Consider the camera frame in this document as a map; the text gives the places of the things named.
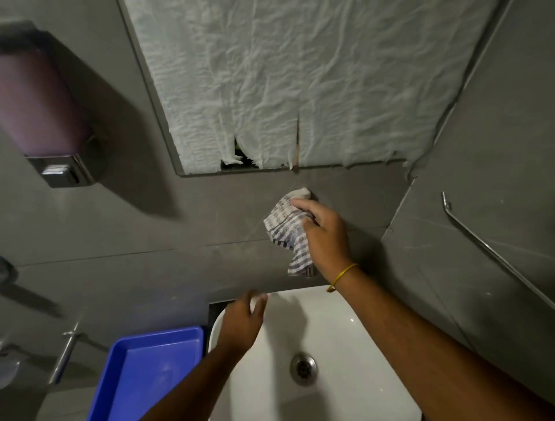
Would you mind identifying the crumpled white paper sheet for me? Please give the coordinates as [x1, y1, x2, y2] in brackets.
[123, 0, 500, 175]

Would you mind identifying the wall soap dispenser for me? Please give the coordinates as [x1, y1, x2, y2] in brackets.
[0, 21, 104, 189]

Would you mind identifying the white ceramic sink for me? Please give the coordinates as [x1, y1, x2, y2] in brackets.
[208, 285, 422, 421]

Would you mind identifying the person's left hand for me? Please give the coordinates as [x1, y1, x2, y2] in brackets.
[216, 289, 269, 355]

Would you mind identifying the person's right forearm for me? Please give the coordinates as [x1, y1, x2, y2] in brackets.
[330, 265, 555, 421]

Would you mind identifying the metal towel bar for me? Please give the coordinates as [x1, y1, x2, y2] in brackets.
[441, 191, 555, 311]

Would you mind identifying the blue white checkered cloth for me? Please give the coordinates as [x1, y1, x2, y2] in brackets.
[263, 187, 318, 278]

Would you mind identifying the metal tap handle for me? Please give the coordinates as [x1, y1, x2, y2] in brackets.
[48, 322, 84, 387]

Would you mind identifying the metal sink drain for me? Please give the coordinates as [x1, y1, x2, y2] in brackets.
[290, 352, 318, 387]

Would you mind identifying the person's left forearm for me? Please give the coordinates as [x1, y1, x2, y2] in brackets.
[141, 343, 251, 421]

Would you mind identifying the person's right hand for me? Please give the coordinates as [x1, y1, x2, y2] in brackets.
[290, 198, 357, 287]

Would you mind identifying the wall mirror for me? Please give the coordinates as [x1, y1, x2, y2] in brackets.
[116, 0, 517, 178]

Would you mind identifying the yellow wrist band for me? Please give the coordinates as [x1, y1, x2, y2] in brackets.
[326, 263, 360, 293]

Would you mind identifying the blue plastic tray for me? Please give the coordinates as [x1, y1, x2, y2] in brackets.
[87, 326, 205, 421]

